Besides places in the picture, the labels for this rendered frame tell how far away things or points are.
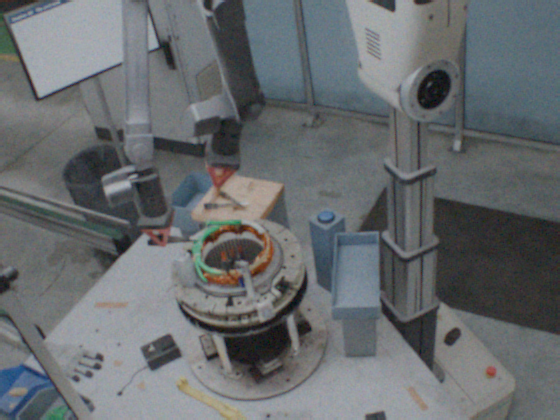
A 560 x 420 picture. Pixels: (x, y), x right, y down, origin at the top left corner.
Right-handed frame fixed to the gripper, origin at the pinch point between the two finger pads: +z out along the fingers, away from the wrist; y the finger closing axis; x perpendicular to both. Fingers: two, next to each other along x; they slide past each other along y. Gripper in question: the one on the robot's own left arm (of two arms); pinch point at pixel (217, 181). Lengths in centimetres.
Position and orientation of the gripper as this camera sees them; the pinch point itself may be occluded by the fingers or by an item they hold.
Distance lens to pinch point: 128.9
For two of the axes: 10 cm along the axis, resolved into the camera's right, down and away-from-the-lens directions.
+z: -2.0, 7.4, 6.5
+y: 1.0, 6.7, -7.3
